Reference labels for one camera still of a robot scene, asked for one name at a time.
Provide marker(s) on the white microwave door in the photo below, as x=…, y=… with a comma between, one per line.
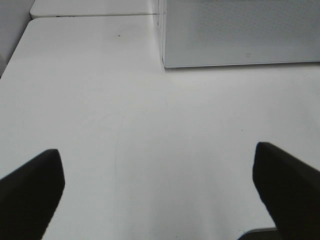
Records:
x=203, y=33

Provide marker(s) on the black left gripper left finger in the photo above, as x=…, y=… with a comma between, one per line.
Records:
x=30, y=195

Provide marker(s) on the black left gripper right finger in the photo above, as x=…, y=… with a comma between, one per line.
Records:
x=290, y=191

